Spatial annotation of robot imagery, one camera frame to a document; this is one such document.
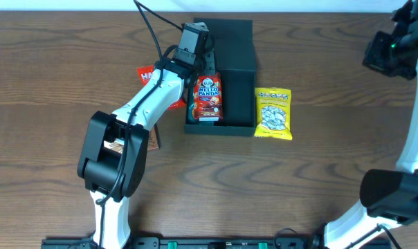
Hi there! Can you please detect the dark green open box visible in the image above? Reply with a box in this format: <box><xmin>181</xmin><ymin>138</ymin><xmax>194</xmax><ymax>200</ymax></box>
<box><xmin>184</xmin><ymin>17</ymin><xmax>257</xmax><ymax>136</ymax></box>

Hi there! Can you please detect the teal Chunkies box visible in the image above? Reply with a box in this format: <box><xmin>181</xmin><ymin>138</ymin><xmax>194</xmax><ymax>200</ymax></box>
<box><xmin>187</xmin><ymin>102</ymin><xmax>197</xmax><ymax>124</ymax></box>

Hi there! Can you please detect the yellow Hacks candy bag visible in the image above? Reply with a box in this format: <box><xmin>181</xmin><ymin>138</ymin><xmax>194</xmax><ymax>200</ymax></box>
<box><xmin>254</xmin><ymin>87</ymin><xmax>293</xmax><ymax>140</ymax></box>

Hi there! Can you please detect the brown Pocky box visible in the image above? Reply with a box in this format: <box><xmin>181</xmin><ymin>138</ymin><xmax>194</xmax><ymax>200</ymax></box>
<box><xmin>104</xmin><ymin>125</ymin><xmax>160</xmax><ymax>154</ymax></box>

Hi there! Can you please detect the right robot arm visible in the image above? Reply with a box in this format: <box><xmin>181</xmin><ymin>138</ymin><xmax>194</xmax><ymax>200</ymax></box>
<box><xmin>310</xmin><ymin>0</ymin><xmax>418</xmax><ymax>248</ymax></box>

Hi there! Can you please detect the red Hello Panda box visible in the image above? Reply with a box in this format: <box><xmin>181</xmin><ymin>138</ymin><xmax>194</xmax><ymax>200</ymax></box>
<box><xmin>192</xmin><ymin>73</ymin><xmax>223</xmax><ymax>122</ymax></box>

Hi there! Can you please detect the black mounting rail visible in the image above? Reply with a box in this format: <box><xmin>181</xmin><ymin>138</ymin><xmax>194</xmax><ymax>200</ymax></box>
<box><xmin>41</xmin><ymin>236</ymin><xmax>313</xmax><ymax>249</ymax></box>

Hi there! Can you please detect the red Hacks candy bag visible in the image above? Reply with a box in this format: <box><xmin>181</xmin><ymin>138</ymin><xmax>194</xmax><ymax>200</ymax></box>
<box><xmin>137</xmin><ymin>65</ymin><xmax>186</xmax><ymax>110</ymax></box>

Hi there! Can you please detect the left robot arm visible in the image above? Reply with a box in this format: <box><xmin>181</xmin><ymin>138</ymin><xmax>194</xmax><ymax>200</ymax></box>
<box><xmin>77</xmin><ymin>46</ymin><xmax>215</xmax><ymax>248</ymax></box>

